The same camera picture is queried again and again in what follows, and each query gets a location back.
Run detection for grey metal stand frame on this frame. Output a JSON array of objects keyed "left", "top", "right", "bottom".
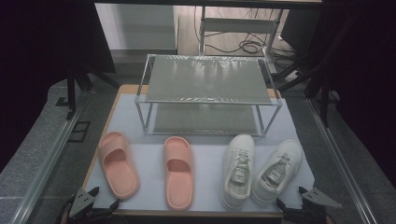
[{"left": 198, "top": 6, "right": 285, "bottom": 75}]

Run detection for white lace-up sneaker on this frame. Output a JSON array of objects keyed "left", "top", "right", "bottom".
[
  {"left": 250, "top": 139, "right": 304, "bottom": 206},
  {"left": 219, "top": 133, "right": 256, "bottom": 210}
]

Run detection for white cabinet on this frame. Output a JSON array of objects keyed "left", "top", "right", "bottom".
[{"left": 94, "top": 3, "right": 179, "bottom": 52}]

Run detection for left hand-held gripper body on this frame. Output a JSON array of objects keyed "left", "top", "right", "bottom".
[{"left": 61, "top": 187, "right": 117, "bottom": 224}]

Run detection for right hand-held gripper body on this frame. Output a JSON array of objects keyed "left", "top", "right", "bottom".
[{"left": 281, "top": 187, "right": 343, "bottom": 224}]

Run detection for aluminium floor rail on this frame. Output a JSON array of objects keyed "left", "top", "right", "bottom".
[
  {"left": 306, "top": 97, "right": 380, "bottom": 224},
  {"left": 10, "top": 104, "right": 84, "bottom": 224}
]

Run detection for white table mat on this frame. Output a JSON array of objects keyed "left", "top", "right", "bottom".
[{"left": 83, "top": 92, "right": 316, "bottom": 213}]

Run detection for black floor bracket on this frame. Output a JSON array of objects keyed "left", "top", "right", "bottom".
[{"left": 66, "top": 120, "right": 92, "bottom": 144}]

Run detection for black floor cables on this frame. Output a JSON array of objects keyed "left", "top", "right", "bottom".
[{"left": 193, "top": 6, "right": 297, "bottom": 61}]

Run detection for pink foam slipper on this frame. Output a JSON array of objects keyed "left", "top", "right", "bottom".
[
  {"left": 163, "top": 135, "right": 195, "bottom": 211},
  {"left": 97, "top": 131, "right": 141, "bottom": 200}
]

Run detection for two-tier metal shoe rack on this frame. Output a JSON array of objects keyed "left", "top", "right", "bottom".
[{"left": 134, "top": 53, "right": 284, "bottom": 138}]

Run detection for black tripod stand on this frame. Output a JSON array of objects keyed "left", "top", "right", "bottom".
[
  {"left": 64, "top": 60, "right": 120, "bottom": 121},
  {"left": 270, "top": 12, "right": 359, "bottom": 129}
]

